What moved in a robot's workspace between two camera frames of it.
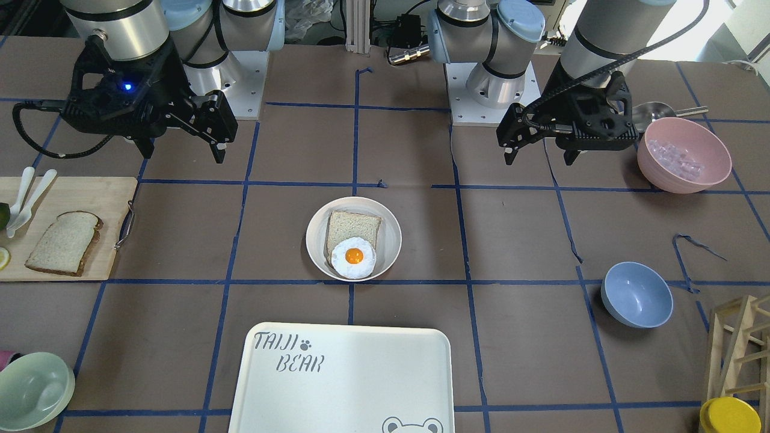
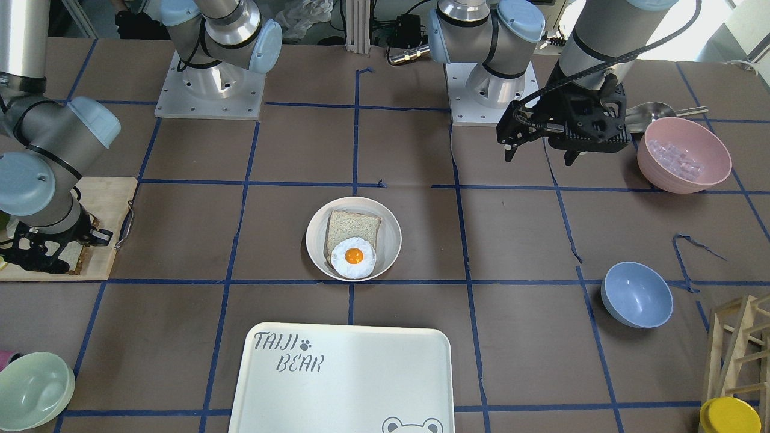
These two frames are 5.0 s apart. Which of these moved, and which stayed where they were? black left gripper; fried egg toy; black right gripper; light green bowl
Moved: black right gripper
Stayed: fried egg toy; black left gripper; light green bowl
